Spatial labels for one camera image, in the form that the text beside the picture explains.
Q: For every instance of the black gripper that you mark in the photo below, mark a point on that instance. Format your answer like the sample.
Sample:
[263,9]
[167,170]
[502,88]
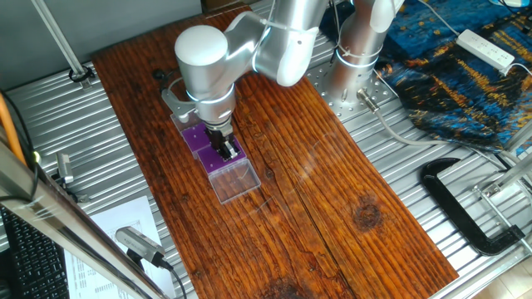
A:
[218,139]

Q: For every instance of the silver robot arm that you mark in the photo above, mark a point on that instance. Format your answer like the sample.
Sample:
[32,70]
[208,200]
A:
[203,74]

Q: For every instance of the purple pipette tip box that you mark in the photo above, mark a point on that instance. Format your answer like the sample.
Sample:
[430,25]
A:
[193,143]
[237,182]

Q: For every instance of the brown wooden board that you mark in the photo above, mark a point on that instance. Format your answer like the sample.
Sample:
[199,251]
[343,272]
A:
[291,187]

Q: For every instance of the printed white paper sheet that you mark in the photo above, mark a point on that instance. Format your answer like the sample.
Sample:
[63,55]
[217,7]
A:
[124,216]

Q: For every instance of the orange tube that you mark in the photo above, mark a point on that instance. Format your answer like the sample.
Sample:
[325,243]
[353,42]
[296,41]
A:
[7,124]

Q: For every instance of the black keyboard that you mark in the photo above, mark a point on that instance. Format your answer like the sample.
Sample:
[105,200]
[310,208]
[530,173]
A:
[33,266]

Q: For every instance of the black C-clamp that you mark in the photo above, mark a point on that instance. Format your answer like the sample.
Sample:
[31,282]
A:
[451,209]

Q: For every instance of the blue starry patterned cloth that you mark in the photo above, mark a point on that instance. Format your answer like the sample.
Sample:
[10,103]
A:
[457,95]

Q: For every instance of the white power strip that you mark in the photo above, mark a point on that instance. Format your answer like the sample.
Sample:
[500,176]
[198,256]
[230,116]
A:
[484,49]

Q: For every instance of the thin metal rod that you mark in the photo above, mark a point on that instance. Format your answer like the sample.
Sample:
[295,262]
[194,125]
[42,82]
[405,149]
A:
[498,214]

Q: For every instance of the aluminium profile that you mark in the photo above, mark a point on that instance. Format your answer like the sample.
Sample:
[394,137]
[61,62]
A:
[511,172]

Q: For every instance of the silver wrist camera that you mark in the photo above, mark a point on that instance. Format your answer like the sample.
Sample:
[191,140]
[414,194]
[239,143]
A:
[176,106]

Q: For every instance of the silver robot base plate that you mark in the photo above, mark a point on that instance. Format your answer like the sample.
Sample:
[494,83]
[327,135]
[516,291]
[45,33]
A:
[345,111]

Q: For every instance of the silver depth camera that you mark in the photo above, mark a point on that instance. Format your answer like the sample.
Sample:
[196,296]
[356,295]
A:
[65,168]
[139,245]

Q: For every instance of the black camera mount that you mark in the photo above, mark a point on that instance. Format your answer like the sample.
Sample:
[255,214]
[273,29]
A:
[72,194]

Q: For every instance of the aluminium frame bar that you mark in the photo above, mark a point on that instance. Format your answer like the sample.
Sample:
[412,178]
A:
[62,222]

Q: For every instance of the thin aluminium post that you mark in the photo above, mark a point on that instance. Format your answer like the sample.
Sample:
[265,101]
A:
[59,37]

